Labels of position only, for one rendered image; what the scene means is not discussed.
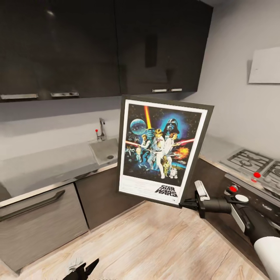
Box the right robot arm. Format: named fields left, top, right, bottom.
left=179, top=180, right=280, bottom=280

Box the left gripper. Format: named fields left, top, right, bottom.
left=62, top=259, right=99, bottom=280

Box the poster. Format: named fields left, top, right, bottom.
left=115, top=94, right=214, bottom=209

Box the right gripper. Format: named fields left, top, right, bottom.
left=179, top=191, right=220, bottom=219

